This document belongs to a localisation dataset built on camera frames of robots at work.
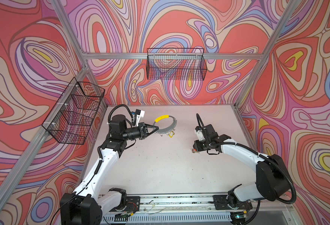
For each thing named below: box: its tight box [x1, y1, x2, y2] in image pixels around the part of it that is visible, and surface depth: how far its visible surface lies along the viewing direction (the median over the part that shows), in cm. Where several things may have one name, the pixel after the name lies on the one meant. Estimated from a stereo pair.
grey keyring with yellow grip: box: [152, 114, 178, 134], surface depth 72 cm
